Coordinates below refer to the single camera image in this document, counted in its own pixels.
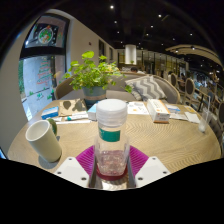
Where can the white mug with green print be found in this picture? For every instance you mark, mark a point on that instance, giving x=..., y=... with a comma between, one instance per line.
x=46, y=146

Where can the white and orange box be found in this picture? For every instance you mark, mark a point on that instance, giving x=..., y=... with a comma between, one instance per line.
x=158, y=110

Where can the white and teal tube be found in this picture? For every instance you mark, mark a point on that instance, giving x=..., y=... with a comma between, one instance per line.
x=76, y=116

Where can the clear plastic bottle white cap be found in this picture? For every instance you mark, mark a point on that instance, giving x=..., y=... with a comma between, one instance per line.
x=111, y=133

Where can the clear drinking glass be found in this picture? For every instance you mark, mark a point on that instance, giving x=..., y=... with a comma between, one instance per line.
x=203, y=123

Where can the grey curved sofa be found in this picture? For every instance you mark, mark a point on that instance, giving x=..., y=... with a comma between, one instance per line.
x=171, y=91

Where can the small pale blue packet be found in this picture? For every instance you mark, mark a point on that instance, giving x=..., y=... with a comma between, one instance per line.
x=173, y=108

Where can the grey zigzag striped cushion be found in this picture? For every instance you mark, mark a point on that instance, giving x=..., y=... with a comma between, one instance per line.
x=146, y=87

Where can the green potted plant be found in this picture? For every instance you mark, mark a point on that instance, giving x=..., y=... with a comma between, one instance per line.
x=90, y=75

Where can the white printed leaflet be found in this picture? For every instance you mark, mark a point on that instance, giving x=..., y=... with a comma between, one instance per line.
x=138, y=108

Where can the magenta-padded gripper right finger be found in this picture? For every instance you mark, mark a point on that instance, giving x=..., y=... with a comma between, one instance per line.
x=138, y=160

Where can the small white blue box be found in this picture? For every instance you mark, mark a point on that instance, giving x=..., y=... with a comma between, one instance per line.
x=91, y=111

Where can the white paper napkin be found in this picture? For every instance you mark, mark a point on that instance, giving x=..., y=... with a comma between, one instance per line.
x=192, y=117

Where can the flat blue box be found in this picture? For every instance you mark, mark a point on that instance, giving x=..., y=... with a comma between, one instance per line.
x=50, y=112

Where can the group of oval-back chairs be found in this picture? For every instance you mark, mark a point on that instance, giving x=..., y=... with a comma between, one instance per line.
x=190, y=87

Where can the white round column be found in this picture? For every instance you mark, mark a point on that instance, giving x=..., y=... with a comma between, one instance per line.
x=130, y=55

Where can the group of ceiling spotlights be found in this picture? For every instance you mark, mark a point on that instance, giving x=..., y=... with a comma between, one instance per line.
x=111, y=6

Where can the person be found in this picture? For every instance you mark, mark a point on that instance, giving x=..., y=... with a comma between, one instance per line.
x=134, y=69

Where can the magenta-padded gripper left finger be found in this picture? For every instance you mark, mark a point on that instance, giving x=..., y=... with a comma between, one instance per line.
x=85, y=160

